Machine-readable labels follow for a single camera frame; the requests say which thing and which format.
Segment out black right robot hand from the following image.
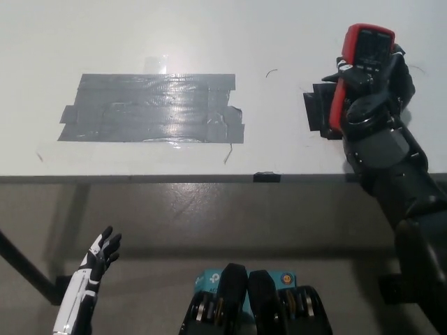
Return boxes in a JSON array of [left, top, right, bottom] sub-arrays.
[[321, 43, 417, 126]]

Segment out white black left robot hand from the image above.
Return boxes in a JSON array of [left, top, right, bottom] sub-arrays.
[[51, 225, 122, 335]]

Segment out red digital multimeter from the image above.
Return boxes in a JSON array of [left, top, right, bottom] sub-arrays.
[[329, 23, 395, 135]]

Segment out black teal robot torso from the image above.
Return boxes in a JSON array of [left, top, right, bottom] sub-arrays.
[[179, 263, 332, 335]]

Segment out black diagonal table leg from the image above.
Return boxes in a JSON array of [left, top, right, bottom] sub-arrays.
[[0, 228, 59, 306]]

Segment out black tape patch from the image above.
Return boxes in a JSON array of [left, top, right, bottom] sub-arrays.
[[302, 82, 345, 140]]

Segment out grey duct tape patch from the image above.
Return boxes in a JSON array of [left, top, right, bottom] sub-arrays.
[[57, 73, 246, 144]]

